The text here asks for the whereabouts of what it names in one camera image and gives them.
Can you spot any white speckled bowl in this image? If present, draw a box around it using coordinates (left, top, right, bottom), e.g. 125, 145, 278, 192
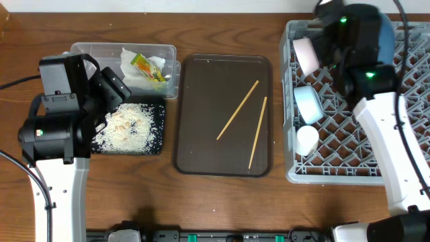
293, 38, 320, 76

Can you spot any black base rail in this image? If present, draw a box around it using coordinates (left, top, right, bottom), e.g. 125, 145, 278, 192
86, 220, 332, 242

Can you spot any light blue bowl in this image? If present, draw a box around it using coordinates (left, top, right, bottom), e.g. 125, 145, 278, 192
294, 85, 324, 125

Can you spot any white rice pile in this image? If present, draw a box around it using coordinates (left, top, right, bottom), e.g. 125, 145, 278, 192
92, 103, 165, 154

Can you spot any yellow green snack wrapper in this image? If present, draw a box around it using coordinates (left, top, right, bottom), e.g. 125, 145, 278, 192
130, 54, 165, 83

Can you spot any grey dishwasher rack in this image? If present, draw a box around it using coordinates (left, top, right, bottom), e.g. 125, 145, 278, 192
279, 20, 429, 186

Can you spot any white paper cup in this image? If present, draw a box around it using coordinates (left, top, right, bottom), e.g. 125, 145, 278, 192
296, 126, 319, 156

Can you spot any wooden chopstick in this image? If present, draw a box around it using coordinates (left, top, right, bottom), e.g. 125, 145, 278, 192
216, 80, 259, 140
248, 96, 267, 169

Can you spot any clear plastic bin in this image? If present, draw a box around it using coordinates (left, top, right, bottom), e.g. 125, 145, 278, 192
70, 42, 181, 99

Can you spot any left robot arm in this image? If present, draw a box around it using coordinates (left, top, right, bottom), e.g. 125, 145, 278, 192
18, 65, 130, 241

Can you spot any dark blue plate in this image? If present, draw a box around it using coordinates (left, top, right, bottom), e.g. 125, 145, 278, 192
378, 13, 395, 65

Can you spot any brown serving tray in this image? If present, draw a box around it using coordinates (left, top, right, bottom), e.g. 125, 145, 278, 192
172, 54, 273, 177

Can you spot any white tissue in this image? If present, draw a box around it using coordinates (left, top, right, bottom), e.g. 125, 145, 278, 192
120, 48, 165, 89

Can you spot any black tray bin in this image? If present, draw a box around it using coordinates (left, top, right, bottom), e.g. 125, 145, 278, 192
89, 94, 167, 156

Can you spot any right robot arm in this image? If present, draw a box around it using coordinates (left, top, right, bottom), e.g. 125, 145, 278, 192
307, 33, 429, 241

